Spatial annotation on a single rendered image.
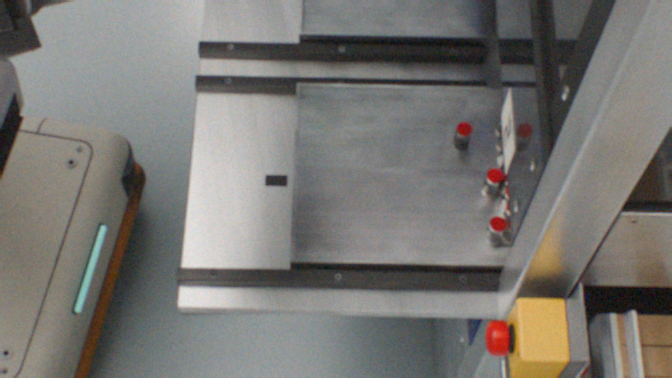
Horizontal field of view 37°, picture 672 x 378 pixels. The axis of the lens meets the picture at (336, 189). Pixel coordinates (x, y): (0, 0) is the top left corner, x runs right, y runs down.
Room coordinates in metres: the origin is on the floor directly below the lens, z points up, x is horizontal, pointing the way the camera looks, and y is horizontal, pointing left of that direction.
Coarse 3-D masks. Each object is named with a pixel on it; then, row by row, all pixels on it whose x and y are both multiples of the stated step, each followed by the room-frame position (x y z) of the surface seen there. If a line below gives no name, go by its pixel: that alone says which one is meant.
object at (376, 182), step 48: (336, 96) 0.74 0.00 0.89; (384, 96) 0.74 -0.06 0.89; (432, 96) 0.74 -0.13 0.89; (480, 96) 0.74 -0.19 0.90; (336, 144) 0.67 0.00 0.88; (384, 144) 0.67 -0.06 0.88; (432, 144) 0.67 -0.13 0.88; (480, 144) 0.67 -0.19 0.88; (336, 192) 0.59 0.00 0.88; (384, 192) 0.60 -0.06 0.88; (432, 192) 0.60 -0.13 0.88; (480, 192) 0.60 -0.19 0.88; (336, 240) 0.53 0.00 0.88; (384, 240) 0.53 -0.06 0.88; (432, 240) 0.53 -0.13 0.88; (480, 240) 0.53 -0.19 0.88
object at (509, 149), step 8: (504, 104) 0.65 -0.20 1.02; (504, 112) 0.65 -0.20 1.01; (504, 120) 0.64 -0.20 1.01; (512, 120) 0.61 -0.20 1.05; (504, 128) 0.63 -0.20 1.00; (512, 128) 0.60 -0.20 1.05; (512, 136) 0.59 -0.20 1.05; (512, 144) 0.58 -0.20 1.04; (504, 152) 0.60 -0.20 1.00; (512, 152) 0.57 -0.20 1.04; (504, 160) 0.59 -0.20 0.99
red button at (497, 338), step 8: (496, 320) 0.38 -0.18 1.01; (488, 328) 0.37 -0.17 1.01; (496, 328) 0.37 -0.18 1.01; (504, 328) 0.37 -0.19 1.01; (488, 336) 0.36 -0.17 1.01; (496, 336) 0.36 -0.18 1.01; (504, 336) 0.36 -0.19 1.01; (488, 344) 0.35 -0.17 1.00; (496, 344) 0.35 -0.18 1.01; (504, 344) 0.35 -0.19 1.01; (496, 352) 0.34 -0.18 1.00; (504, 352) 0.34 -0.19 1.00
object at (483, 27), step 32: (320, 0) 0.90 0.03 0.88; (352, 0) 0.91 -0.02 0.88; (384, 0) 0.91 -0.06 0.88; (416, 0) 0.91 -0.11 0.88; (448, 0) 0.91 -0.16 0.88; (480, 0) 0.91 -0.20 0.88; (320, 32) 0.82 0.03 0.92; (352, 32) 0.83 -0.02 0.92; (384, 32) 0.85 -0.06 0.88; (416, 32) 0.85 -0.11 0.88; (448, 32) 0.85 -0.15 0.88; (480, 32) 0.86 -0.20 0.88
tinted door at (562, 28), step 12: (552, 0) 0.64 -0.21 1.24; (564, 0) 0.61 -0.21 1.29; (576, 0) 0.58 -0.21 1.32; (588, 0) 0.55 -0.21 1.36; (552, 12) 0.63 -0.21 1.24; (564, 12) 0.59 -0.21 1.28; (576, 12) 0.57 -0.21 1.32; (552, 24) 0.62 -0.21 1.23; (564, 24) 0.58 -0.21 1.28; (576, 24) 0.56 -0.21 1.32; (552, 36) 0.60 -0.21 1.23; (564, 36) 0.57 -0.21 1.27; (576, 36) 0.54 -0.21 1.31; (552, 48) 0.59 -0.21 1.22; (564, 48) 0.56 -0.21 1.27; (552, 60) 0.58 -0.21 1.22; (564, 60) 0.55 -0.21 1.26; (552, 72) 0.57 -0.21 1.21; (564, 72) 0.54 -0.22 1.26; (552, 84) 0.56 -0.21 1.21
